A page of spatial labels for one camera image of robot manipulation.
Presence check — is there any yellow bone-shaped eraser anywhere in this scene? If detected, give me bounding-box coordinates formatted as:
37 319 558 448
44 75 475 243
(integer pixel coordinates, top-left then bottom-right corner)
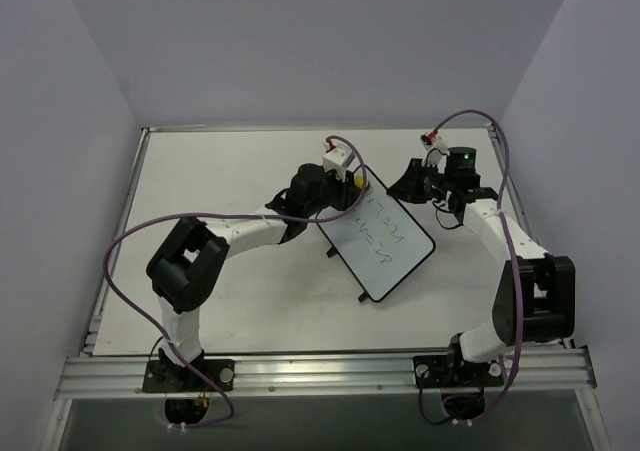
354 175 369 190

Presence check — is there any small black-framed whiteboard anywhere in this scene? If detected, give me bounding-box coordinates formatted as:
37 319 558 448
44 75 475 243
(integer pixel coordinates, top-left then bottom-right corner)
317 169 436 303

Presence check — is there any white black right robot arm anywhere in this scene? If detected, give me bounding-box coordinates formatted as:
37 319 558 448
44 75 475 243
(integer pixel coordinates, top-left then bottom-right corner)
387 144 576 384

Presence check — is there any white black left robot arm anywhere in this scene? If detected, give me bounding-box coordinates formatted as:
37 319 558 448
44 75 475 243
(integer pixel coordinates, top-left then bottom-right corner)
143 164 368 392

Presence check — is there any black thin cable right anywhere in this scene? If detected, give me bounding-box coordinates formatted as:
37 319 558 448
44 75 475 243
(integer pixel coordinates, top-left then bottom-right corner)
435 195 469 231

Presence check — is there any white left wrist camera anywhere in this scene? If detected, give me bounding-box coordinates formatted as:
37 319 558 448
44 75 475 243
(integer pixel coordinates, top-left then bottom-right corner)
322 140 354 181

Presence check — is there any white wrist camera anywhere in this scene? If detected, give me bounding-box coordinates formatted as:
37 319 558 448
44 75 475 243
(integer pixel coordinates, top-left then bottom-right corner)
322 140 354 181
420 130 449 167

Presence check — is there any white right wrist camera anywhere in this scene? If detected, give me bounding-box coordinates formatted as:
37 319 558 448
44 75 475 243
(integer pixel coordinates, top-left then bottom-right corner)
420 130 449 167

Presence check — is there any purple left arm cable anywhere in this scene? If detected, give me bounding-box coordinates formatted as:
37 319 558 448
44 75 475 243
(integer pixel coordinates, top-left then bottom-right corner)
103 135 370 428

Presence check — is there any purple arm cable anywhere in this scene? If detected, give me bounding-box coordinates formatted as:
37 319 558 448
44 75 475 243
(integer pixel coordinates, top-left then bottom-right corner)
433 109 527 422
103 135 370 428

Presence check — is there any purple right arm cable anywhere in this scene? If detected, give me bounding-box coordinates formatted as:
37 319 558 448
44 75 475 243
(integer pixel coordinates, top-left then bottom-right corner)
433 109 527 422

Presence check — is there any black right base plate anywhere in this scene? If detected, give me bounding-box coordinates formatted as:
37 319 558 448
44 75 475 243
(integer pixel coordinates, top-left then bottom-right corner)
412 353 504 389

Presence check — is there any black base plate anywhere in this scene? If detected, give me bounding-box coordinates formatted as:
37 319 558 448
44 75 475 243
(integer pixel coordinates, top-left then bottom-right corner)
412 353 504 389
142 358 235 393

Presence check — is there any aluminium front frame rail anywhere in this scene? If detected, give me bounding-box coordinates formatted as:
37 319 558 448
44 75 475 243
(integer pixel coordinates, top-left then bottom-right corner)
54 346 596 400

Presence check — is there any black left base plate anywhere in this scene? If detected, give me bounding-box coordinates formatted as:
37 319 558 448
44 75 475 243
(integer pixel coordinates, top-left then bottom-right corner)
142 358 235 393

